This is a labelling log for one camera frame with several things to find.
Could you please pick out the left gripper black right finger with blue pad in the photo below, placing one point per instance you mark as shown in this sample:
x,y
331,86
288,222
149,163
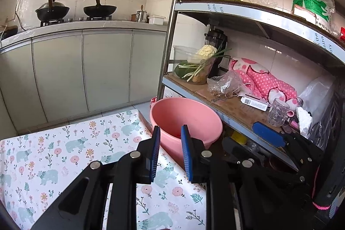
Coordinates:
x,y
221,178

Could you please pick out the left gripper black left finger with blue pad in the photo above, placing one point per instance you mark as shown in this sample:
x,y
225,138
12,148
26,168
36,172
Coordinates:
x,y
105,195

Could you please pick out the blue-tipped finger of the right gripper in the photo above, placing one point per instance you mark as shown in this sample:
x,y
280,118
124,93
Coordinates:
x,y
268,134

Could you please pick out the grey kitchen cabinets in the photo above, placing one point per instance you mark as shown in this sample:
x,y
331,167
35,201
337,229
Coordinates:
x,y
55,74

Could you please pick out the glass mug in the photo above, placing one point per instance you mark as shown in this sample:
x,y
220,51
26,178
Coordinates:
x,y
278,112

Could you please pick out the white small carton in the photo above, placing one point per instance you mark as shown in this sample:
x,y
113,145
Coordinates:
x,y
257,104

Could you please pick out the pink polka dot plush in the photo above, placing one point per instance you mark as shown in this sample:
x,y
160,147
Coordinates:
x,y
263,84

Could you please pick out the pink plastic basin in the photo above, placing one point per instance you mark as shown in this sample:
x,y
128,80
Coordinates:
x,y
170,114

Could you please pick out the floral bear tablecloth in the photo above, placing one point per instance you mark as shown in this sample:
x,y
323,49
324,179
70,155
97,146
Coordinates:
x,y
36,168

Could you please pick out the clear bag of nuts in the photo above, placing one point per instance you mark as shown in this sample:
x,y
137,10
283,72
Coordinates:
x,y
225,86

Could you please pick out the cauliflower and scallions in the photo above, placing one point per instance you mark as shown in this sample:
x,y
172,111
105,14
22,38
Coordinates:
x,y
194,66

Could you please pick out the metal shelving rack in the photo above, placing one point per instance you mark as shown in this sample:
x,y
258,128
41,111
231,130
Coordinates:
x,y
293,49

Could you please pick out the black blender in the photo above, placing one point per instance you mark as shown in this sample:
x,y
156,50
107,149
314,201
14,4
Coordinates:
x,y
218,39

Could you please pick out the green white bag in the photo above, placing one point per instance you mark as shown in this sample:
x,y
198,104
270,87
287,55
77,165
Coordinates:
x,y
318,12

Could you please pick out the white plastic container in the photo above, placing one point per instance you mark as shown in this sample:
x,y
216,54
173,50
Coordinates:
x,y
156,20

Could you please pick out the steel kettle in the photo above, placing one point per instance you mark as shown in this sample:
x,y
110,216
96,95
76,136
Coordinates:
x,y
141,15

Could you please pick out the black wok with lid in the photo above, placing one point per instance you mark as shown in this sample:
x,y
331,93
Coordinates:
x,y
52,11

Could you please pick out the black wok with handle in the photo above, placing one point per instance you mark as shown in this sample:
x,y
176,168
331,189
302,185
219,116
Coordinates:
x,y
99,10

